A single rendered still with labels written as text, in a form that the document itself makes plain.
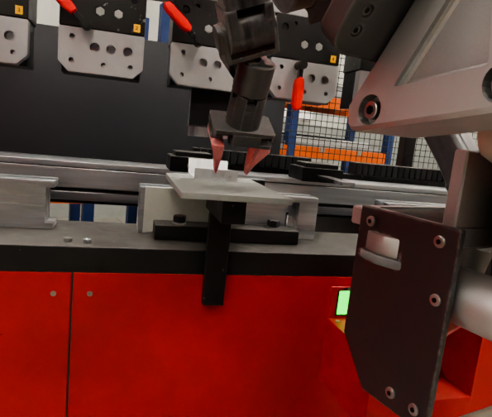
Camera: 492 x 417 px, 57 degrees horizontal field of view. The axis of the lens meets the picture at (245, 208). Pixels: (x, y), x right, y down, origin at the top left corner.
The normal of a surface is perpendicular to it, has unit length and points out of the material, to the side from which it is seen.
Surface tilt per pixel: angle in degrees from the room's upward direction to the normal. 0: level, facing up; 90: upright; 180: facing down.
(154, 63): 90
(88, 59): 90
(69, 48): 90
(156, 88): 90
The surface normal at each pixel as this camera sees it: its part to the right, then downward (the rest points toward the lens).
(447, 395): 0.10, -0.98
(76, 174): 0.25, 0.18
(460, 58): -0.87, -0.01
